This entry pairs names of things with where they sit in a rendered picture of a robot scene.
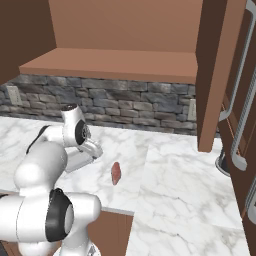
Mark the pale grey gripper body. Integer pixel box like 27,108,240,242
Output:
64,147,98,174

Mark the brown base cabinet front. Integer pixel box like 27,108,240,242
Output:
86,210,135,256

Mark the dark brown cabinet door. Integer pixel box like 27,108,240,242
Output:
0,0,57,86

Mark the brown open cabinet door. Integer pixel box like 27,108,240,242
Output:
195,0,248,154

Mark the dark round grey-rimmed object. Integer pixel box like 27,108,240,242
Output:
214,151,232,178

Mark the pale wall outlet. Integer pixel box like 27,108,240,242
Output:
187,98,198,122
6,85,23,106

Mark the open brown wall cabinet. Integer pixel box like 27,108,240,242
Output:
18,0,204,85

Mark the grey bar handle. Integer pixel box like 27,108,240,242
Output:
230,71,256,172

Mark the short grey handle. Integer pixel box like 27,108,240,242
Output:
245,186,256,216

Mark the long grey curved handle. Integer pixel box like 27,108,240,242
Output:
218,0,256,122

